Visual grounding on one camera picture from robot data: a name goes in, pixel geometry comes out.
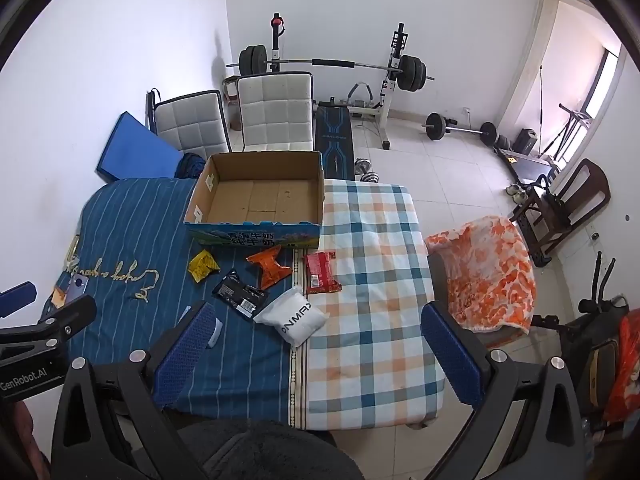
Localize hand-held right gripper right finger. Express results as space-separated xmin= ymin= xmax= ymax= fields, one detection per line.
xmin=420 ymin=302 xmax=587 ymax=480

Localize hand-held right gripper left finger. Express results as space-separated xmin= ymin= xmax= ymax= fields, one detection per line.
xmin=50 ymin=301 xmax=222 ymax=480

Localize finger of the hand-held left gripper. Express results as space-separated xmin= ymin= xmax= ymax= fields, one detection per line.
xmin=0 ymin=294 xmax=98 ymax=357
xmin=0 ymin=282 xmax=38 ymax=318

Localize light blue soft packet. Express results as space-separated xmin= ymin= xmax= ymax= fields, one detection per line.
xmin=180 ymin=305 xmax=224 ymax=350

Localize black snack packet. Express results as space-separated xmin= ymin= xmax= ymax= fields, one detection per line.
xmin=211 ymin=270 xmax=268 ymax=317

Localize yellow snack packet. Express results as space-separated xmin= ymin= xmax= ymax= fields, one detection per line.
xmin=188 ymin=250 xmax=222 ymax=283

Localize white soft packet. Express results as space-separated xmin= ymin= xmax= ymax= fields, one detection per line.
xmin=253 ymin=286 xmax=328 ymax=347

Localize orange snack packet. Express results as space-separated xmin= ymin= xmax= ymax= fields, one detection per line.
xmin=246 ymin=249 xmax=293 ymax=290

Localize red snack packet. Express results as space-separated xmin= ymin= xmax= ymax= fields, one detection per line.
xmin=304 ymin=251 xmax=343 ymax=295

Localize cardboard box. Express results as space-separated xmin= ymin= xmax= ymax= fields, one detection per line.
xmin=183 ymin=150 xmax=326 ymax=252

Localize person's left forearm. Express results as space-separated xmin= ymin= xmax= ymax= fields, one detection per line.
xmin=0 ymin=400 xmax=47 ymax=480

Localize blue smartphone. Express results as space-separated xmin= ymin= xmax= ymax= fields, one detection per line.
xmin=65 ymin=276 xmax=91 ymax=306

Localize orange floral blanket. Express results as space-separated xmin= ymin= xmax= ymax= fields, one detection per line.
xmin=425 ymin=215 xmax=537 ymax=335

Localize blue striped blanket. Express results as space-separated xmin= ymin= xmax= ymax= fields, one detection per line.
xmin=52 ymin=177 xmax=301 ymax=428

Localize plaid bed sheet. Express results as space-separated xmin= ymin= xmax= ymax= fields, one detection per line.
xmin=290 ymin=180 xmax=446 ymax=431

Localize person's black fleece clothing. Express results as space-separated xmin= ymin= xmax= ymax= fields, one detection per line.
xmin=177 ymin=420 xmax=363 ymax=480

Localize black exercise bike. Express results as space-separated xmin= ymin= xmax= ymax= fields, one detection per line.
xmin=532 ymin=250 xmax=632 ymax=413

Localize blue foam mat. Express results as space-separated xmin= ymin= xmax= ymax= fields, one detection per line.
xmin=94 ymin=111 xmax=185 ymax=184

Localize dark blue knit cloth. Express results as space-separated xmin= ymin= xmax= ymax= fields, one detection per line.
xmin=175 ymin=152 xmax=207 ymax=179

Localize treadmill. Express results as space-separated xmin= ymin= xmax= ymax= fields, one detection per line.
xmin=495 ymin=145 xmax=563 ymax=181

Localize dark wooden chair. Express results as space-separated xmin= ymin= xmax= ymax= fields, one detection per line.
xmin=510 ymin=158 xmax=612 ymax=267

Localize black box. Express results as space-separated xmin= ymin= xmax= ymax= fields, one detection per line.
xmin=514 ymin=128 xmax=538 ymax=155

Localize small white padded chair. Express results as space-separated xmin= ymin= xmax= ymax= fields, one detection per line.
xmin=152 ymin=90 xmax=232 ymax=161

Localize short barbell with plates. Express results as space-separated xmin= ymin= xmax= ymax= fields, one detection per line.
xmin=421 ymin=112 xmax=498 ymax=147

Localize black blue weight bench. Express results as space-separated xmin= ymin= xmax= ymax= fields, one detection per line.
xmin=314 ymin=99 xmax=356 ymax=181

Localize large white padded chair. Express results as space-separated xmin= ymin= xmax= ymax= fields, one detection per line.
xmin=236 ymin=71 xmax=317 ymax=153

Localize metal folding stand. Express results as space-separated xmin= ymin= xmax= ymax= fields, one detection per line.
xmin=542 ymin=102 xmax=591 ymax=161

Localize white squat rack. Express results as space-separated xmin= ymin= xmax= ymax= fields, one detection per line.
xmin=270 ymin=12 xmax=408 ymax=151

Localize racked barbell with plates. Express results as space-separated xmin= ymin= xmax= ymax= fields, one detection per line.
xmin=226 ymin=45 xmax=436 ymax=93

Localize black folded frame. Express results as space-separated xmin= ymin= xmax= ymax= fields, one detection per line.
xmin=145 ymin=88 xmax=162 ymax=132

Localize grey exercise handles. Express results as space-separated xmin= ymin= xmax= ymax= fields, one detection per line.
xmin=347 ymin=81 xmax=376 ymax=111

